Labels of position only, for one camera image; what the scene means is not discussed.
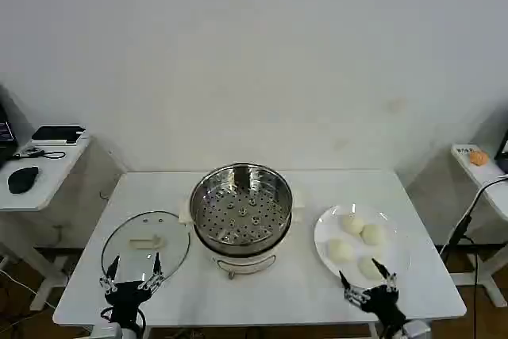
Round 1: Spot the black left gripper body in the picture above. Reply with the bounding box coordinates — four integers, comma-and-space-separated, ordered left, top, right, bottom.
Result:
105, 280, 154, 325

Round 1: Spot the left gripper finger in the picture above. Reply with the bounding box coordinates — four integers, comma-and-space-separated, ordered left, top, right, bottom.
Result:
99, 253, 121, 295
138, 252, 166, 292

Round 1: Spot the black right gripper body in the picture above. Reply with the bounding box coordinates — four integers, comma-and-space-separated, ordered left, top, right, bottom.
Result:
362, 287, 408, 326

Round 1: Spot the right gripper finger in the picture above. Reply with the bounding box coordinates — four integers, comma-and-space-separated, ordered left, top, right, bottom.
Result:
371, 257, 399, 296
338, 269, 368, 308

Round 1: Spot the white steamed bun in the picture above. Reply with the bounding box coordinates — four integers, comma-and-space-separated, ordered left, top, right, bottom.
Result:
341, 214, 366, 237
327, 239, 356, 265
357, 256, 383, 281
360, 223, 387, 246

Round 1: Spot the white round plate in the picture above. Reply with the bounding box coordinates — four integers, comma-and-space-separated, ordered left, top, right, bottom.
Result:
313, 203, 412, 289

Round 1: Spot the round glass lid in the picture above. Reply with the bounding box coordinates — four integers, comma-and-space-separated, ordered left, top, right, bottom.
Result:
100, 210, 192, 289

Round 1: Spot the white electric cooker base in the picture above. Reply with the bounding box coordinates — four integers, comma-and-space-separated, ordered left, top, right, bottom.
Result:
177, 191, 307, 281

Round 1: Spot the steel steamer basket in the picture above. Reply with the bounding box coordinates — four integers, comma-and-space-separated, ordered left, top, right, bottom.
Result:
188, 162, 295, 257

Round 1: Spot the white side desk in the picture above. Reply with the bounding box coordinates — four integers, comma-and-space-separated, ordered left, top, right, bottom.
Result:
450, 142, 508, 309
0, 133, 91, 313

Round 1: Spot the black computer mouse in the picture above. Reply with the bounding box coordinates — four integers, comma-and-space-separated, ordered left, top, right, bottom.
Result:
7, 165, 40, 195

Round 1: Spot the black flat box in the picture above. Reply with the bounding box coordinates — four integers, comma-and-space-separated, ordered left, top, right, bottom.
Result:
31, 125, 87, 146

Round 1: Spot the orange round object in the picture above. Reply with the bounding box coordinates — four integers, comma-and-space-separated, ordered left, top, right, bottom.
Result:
469, 149, 490, 167

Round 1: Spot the dark laptop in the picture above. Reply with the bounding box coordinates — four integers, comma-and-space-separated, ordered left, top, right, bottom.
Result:
495, 127, 508, 174

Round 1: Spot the black laptop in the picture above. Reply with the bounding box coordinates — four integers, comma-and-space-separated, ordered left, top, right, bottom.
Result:
0, 87, 19, 170

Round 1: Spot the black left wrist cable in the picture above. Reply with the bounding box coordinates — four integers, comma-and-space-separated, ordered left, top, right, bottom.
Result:
100, 306, 147, 337

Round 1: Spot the small device with black cord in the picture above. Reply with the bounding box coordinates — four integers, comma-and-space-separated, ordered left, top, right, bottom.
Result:
13, 147, 67, 160

